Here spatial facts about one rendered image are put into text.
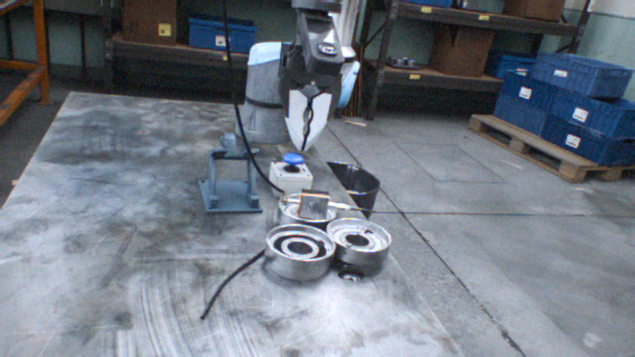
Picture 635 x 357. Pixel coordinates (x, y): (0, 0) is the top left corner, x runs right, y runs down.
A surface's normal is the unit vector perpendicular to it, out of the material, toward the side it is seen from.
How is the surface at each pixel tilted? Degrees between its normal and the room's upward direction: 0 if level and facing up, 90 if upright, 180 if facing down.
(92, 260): 0
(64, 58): 90
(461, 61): 91
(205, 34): 90
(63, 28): 90
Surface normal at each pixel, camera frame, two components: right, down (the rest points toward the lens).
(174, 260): 0.15, -0.91
